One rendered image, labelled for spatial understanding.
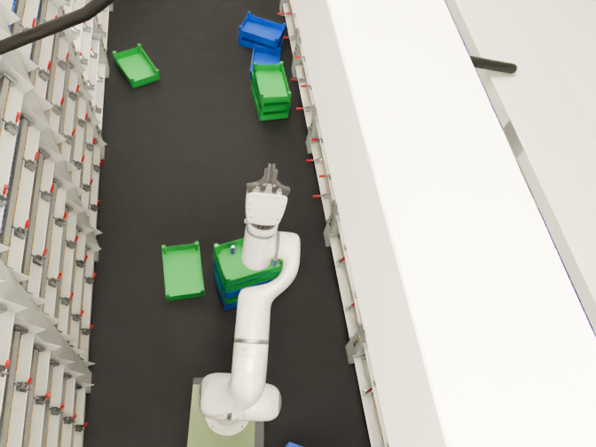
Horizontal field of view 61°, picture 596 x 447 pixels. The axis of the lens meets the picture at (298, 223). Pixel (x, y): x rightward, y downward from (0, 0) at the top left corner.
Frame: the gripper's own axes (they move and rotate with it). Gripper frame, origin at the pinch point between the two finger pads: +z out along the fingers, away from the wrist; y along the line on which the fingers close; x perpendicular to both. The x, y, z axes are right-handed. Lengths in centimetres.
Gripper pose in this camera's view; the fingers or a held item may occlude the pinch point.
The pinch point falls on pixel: (270, 173)
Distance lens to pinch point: 121.8
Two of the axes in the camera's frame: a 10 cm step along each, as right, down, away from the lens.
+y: 9.8, 0.9, 1.5
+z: 1.7, -7.1, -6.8
